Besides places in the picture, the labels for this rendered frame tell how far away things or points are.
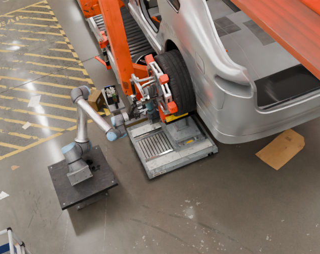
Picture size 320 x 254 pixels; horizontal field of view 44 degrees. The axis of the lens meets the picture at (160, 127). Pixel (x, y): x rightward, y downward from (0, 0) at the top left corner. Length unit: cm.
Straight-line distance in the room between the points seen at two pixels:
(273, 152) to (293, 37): 367
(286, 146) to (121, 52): 207
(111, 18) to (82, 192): 174
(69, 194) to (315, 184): 249
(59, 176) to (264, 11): 357
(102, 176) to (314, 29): 343
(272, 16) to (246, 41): 330
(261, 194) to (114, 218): 152
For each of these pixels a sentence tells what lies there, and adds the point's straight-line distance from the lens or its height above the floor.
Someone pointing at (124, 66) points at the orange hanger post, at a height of 93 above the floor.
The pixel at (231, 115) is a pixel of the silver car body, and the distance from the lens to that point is 328.
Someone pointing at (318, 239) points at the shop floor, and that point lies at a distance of 407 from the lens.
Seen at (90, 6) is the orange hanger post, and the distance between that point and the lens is 609.
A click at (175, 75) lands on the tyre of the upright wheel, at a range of 382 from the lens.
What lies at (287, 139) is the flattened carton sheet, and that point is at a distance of 471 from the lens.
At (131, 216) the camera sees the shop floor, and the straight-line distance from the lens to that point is 419.
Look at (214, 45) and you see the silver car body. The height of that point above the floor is 168.
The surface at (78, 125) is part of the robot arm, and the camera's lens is 417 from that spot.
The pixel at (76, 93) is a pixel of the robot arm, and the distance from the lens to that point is 395.
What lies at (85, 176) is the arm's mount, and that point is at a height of 35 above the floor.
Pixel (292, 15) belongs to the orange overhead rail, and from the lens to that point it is 102.
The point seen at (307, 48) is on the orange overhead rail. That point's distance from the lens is 92.
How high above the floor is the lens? 353
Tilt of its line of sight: 46 degrees down
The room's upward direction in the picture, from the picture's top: 11 degrees counter-clockwise
